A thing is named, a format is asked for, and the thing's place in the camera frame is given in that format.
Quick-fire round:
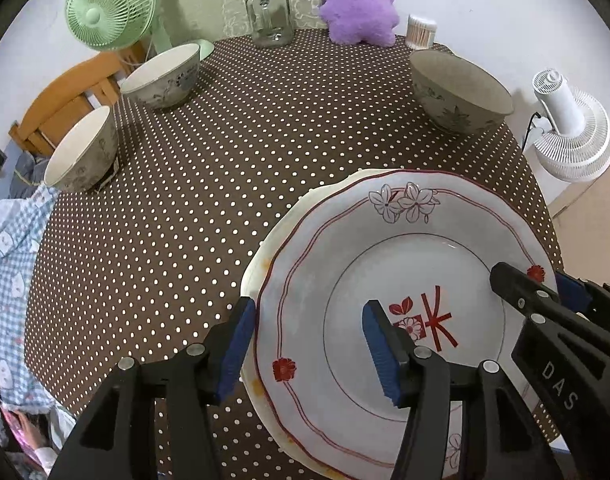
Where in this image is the pink screen phone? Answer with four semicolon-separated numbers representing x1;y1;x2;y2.
2;410;53;466

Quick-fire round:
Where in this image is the cotton swab container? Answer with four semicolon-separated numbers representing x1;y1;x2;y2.
406;15;437;50

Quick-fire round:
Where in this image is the glass jar black lid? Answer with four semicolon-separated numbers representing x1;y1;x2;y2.
245;0;294;48

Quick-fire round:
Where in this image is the grey bowl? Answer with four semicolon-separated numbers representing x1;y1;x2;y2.
409;50;514;134
44;105;119;192
120;44;201;110

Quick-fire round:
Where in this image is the large yellow floral plate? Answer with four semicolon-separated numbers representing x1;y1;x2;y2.
240;167;386;461

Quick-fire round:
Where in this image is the brown polka dot tablecloth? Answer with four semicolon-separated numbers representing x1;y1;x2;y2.
22;27;566;480

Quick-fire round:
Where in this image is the grey striped pillow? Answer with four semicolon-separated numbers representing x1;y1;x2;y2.
9;152;50;200

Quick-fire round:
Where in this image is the white plate red pattern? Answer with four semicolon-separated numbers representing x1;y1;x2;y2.
242;169;555;479

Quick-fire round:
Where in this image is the white standing fan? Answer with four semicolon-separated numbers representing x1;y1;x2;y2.
528;68;610;183

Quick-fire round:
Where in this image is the purple plush toy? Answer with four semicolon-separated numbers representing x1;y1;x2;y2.
319;0;399;47

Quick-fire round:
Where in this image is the green desk fan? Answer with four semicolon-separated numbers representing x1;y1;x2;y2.
64;0;216;64

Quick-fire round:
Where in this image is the blue checked blanket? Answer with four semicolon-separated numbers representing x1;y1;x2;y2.
0;184;58;415

